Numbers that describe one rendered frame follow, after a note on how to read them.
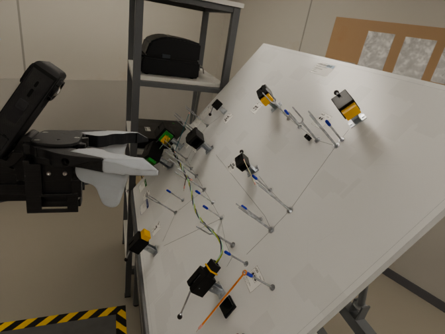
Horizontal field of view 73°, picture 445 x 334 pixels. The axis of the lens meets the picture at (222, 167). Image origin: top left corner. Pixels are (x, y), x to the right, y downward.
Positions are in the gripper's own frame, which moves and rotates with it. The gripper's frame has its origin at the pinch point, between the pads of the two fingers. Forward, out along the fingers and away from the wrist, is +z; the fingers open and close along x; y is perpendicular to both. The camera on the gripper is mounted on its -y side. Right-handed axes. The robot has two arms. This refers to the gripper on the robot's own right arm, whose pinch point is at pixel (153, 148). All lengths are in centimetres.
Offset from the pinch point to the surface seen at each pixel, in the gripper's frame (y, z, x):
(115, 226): 130, -6, -216
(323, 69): -16, 61, -55
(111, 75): 5, -13, -288
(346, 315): 58, 65, -21
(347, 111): -5, 48, -23
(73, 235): 131, -39, -206
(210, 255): 42, 23, -37
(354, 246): 20.5, 42.1, -4.5
